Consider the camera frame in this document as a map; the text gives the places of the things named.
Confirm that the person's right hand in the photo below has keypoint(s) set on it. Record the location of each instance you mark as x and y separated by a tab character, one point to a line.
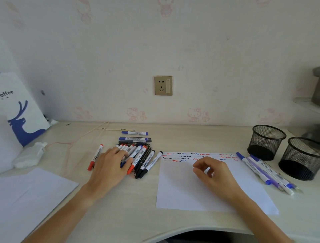
222	180

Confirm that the person's left hand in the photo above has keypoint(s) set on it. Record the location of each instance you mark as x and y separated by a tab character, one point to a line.
110	172

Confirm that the black click pen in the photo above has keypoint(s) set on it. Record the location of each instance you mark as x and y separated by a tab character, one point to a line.
125	144

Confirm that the black slim pen silver tip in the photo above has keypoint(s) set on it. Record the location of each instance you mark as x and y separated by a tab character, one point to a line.
147	150
145	162

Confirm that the purple slim pen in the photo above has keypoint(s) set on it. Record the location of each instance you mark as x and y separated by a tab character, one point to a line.
263	172

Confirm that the white paper sheet with squiggles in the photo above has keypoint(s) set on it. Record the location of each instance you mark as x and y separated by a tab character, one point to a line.
180	195

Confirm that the black mesh cup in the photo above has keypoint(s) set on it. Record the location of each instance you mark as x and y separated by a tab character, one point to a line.
298	159
266	142

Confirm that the white slim pen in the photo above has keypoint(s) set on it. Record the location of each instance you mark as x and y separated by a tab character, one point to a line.
290	192

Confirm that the person's left forearm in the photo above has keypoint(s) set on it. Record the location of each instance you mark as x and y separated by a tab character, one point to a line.
60	220

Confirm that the person's right forearm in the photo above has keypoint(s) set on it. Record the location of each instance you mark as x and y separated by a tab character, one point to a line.
260	220

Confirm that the light wooden table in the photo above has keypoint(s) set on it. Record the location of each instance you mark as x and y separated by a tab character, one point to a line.
120	207

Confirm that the paper-wrapped chopsticks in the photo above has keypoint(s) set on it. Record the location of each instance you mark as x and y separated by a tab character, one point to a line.
112	129

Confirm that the small white scrap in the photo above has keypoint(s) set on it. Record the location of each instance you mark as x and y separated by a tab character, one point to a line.
54	122

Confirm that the blank white paper sheet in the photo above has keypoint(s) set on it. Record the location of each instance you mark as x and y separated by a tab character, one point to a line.
32	200

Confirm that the crumpled white tissue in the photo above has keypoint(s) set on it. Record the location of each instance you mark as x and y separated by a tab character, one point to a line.
28	156

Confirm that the white plastic bag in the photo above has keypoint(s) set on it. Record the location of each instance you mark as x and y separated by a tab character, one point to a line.
17	112

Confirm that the gold wall socket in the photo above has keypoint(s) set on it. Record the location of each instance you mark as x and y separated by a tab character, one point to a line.
160	85

